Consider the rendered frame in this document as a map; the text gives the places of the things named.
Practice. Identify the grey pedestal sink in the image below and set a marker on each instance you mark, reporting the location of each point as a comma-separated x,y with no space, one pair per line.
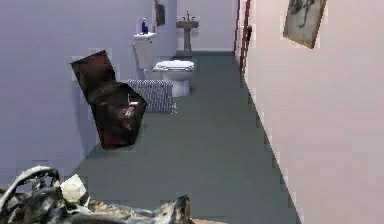
187,28

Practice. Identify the white toilet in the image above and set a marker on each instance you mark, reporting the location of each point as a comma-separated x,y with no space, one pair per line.
173,68

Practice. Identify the grey marbled bathtub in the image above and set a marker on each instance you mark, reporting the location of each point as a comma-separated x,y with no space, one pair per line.
66,206

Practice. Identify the dark brown cabinet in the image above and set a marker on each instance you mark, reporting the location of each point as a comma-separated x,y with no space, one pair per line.
113,106

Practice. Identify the red room door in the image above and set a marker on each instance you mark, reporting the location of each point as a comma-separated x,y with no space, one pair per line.
244,36

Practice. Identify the framed wall picture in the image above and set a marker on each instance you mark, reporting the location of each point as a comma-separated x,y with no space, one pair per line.
304,20

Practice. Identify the white soap bar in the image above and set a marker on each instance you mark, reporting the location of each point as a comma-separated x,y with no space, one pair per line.
73,189

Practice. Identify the blue bottle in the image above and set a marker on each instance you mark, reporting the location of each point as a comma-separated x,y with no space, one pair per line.
144,26

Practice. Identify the dark framed wall mirror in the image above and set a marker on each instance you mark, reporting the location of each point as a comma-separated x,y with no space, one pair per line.
160,14

